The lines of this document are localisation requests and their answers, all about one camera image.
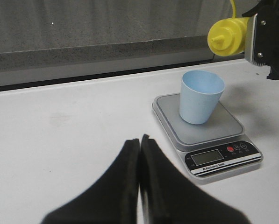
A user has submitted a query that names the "yellow squeeze bottle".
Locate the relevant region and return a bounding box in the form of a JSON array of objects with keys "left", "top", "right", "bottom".
[{"left": 207, "top": 0, "right": 249, "bottom": 56}]

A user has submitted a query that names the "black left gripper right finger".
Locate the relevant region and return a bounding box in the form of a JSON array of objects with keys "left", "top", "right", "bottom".
[{"left": 140, "top": 134, "right": 250, "bottom": 224}]

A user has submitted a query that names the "grey stone counter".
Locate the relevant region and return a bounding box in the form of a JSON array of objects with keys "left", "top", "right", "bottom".
[{"left": 0, "top": 0, "right": 279, "bottom": 94}]

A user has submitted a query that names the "silver digital kitchen scale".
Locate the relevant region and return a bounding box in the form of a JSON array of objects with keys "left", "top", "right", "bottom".
[{"left": 152, "top": 93, "right": 264, "bottom": 184}]

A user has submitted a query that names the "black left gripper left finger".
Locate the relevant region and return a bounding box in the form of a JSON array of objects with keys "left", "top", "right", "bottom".
[{"left": 42, "top": 139, "right": 140, "bottom": 224}]

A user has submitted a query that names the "light blue plastic cup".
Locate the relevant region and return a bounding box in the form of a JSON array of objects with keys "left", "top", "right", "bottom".
[{"left": 179, "top": 70, "right": 225, "bottom": 125}]

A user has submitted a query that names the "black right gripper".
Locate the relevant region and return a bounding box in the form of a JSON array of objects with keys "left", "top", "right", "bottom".
[{"left": 242, "top": 0, "right": 279, "bottom": 80}]

